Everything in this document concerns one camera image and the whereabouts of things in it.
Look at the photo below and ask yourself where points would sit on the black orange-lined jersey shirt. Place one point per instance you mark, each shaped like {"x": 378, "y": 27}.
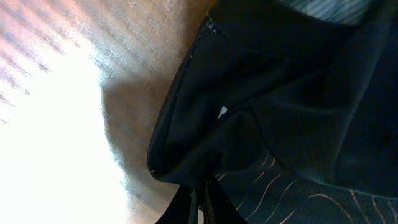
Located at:
{"x": 292, "y": 107}

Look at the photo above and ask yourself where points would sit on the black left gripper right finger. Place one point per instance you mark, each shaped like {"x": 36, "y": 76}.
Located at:
{"x": 217, "y": 207}

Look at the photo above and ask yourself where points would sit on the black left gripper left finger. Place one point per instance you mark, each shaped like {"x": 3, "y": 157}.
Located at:
{"x": 183, "y": 209}

